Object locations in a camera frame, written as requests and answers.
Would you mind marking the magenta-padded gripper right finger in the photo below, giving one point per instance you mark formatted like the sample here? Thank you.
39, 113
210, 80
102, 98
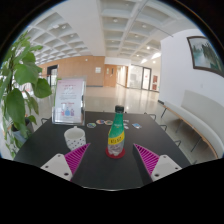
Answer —
163, 166

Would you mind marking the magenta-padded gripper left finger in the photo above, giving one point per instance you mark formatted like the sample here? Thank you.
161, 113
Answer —
61, 165

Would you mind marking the green plastic drink bottle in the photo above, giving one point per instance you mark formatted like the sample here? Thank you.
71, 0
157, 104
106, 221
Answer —
116, 133

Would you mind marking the black metal chair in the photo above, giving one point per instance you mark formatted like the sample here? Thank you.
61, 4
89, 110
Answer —
179, 142
164, 126
44, 119
151, 114

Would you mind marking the white dotted cup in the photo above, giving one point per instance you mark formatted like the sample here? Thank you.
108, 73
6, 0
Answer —
75, 138

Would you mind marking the blue rectangular sticker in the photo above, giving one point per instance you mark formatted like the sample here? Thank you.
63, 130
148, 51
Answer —
137, 125

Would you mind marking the green hexagonal sticker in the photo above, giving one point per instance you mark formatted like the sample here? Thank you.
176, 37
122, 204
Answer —
91, 125

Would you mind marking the small white sticker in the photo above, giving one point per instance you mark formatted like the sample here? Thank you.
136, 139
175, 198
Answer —
126, 127
126, 121

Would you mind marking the round colourful sticker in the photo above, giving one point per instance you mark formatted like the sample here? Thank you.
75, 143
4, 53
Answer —
100, 122
108, 122

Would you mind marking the long white bench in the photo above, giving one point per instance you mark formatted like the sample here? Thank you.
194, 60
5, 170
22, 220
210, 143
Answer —
203, 120

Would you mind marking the clear acrylic sign stand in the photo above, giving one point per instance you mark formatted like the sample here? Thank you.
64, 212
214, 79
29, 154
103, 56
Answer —
69, 100

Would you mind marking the potted green leafy plant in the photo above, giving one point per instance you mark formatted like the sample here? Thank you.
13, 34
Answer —
21, 73

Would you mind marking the framed landscape picture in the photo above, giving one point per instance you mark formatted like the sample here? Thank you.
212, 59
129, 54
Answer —
206, 55

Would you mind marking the ceiling lights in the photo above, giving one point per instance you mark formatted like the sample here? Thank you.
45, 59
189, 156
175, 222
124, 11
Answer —
115, 20

